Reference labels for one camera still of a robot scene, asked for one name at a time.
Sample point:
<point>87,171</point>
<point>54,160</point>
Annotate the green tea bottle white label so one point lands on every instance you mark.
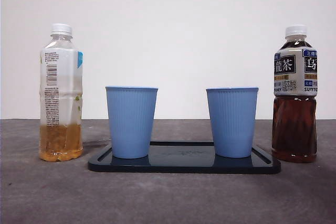
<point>60,77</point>

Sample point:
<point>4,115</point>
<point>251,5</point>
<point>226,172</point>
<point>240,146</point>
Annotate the dark oolong tea bottle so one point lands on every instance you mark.
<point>294,129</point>

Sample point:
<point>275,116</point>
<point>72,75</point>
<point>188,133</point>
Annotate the blue ribbed plastic cup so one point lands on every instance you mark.
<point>232,121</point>
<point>131,121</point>

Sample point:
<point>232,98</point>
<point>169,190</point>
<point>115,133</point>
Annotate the dark blue flat tray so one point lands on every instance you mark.
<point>183,164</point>

